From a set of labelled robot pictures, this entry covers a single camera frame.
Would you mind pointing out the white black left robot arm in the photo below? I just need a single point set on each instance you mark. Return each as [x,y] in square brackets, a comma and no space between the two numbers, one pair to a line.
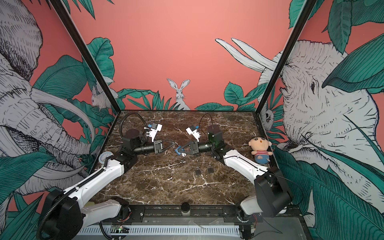
[63,215]

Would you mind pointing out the plush doll striped shirt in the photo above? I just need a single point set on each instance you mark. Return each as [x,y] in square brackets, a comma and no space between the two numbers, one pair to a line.
[260,150]

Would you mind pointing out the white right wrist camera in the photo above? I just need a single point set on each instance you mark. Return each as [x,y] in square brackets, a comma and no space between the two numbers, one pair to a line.
[194,131]

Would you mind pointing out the small teal alarm clock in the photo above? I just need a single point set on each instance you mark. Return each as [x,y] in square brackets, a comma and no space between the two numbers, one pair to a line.
[105,157]

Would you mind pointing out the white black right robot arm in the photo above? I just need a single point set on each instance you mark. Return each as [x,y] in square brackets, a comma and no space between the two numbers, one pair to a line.
[273,194]

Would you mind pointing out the green circuit board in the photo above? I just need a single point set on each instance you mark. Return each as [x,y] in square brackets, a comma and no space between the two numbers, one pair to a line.
[119,229]

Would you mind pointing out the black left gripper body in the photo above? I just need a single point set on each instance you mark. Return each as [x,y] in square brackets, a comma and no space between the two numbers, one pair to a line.
[146,149]

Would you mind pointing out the white ventilated strip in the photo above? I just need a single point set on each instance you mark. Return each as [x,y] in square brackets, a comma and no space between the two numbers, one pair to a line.
[164,230]

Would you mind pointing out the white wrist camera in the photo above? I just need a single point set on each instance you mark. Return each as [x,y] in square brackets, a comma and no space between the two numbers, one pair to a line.
[152,130]
[194,131]

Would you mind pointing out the black left corner frame post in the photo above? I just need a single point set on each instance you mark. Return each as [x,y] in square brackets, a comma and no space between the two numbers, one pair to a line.
[71,28]

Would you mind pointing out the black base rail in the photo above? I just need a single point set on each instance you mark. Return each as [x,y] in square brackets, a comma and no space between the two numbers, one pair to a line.
[227,213]

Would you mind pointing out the black knob on rail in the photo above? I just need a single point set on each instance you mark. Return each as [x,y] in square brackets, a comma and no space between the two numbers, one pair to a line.
[186,209]

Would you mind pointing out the black corner frame post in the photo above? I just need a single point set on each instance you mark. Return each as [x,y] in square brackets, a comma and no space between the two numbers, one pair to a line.
[71,28]
[299,25]

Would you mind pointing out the black right corner frame post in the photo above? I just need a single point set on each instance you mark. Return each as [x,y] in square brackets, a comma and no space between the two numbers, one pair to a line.
[299,25]

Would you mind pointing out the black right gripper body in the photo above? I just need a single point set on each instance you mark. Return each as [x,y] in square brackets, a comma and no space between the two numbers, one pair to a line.
[207,147]

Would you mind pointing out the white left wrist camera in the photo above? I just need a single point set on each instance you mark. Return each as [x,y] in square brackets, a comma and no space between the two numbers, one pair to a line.
[152,130]

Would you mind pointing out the blue padlock with keys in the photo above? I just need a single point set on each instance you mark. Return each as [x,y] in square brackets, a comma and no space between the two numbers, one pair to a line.
[177,150]

